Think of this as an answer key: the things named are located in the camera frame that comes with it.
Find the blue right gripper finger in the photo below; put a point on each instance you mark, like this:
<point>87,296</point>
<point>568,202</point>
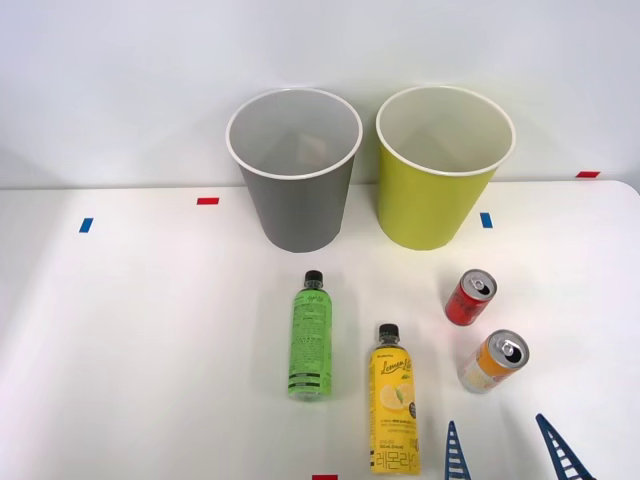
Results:
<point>456,460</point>
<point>562,452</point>

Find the orange drink can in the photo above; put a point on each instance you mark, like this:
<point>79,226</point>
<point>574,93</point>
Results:
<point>487,370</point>

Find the yellow label plastic bottle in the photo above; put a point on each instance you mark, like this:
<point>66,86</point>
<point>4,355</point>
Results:
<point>395,400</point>

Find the red drink can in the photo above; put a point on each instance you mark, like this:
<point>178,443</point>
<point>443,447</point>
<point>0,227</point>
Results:
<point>465,302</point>

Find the green label plastic bottle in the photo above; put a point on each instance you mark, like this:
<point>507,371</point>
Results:
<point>310,340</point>

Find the yellow-green plastic waste bin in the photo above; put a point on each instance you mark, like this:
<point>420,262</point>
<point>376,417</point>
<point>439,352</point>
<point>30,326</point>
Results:
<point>425,210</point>

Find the grey plastic waste bin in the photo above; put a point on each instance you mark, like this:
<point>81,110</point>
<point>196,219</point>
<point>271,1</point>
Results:
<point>300,215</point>

